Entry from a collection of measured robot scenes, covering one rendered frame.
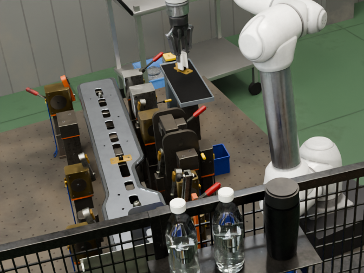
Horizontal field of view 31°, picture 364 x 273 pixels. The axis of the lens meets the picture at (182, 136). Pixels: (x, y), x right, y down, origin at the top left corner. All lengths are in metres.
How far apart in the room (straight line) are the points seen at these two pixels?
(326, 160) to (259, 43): 0.60
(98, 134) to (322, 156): 0.93
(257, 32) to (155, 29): 3.58
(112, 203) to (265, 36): 0.82
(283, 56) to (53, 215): 1.28
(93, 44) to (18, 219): 2.76
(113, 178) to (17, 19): 2.88
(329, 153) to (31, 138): 1.60
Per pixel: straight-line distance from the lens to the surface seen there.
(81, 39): 5.36
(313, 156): 2.40
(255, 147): 3.10
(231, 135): 3.19
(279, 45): 2.03
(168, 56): 2.94
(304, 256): 1.47
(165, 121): 2.40
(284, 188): 1.36
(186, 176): 2.07
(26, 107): 5.16
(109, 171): 2.51
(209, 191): 2.14
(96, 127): 2.79
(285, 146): 2.21
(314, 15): 2.13
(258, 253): 1.47
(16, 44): 5.24
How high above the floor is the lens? 2.44
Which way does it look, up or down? 33 degrees down
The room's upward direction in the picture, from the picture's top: 6 degrees counter-clockwise
